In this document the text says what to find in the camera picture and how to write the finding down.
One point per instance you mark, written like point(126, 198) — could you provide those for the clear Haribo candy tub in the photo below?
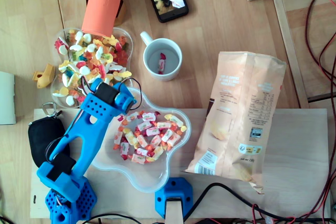
point(155, 174)

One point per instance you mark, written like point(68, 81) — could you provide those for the blue 3D-printed robot arm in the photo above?
point(86, 140)

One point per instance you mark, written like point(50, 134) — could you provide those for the white oval gummy candy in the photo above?
point(63, 49)
point(70, 100)
point(84, 70)

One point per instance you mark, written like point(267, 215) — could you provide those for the red white wrapped candy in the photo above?
point(162, 64)

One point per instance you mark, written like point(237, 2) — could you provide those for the yellow white wrapped candy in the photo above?
point(175, 120)

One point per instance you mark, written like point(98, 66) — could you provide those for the white ceramic mug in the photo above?
point(162, 58)

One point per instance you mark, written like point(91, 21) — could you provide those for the blue gummy candy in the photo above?
point(69, 73)

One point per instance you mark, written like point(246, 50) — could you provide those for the clear plastic gummy tray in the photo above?
point(56, 90)

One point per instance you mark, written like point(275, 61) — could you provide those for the metal keyring clip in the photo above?
point(50, 110)

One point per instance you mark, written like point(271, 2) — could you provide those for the yellow plastic part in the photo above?
point(46, 75)

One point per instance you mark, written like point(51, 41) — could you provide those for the black zip pouch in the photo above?
point(39, 134)

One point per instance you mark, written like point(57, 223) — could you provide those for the orange cylinder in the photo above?
point(103, 3)

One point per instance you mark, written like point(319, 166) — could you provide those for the orange crisps bag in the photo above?
point(236, 119)

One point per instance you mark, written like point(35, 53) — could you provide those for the white flat box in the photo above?
point(6, 98)

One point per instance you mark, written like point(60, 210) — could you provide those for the light wooden base board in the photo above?
point(288, 155)

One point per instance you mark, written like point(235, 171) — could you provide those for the blue post clamp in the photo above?
point(173, 186)

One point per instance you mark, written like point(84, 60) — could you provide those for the wooden post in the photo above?
point(173, 211)

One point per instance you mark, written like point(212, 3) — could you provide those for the wooden frame strip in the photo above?
point(290, 51)

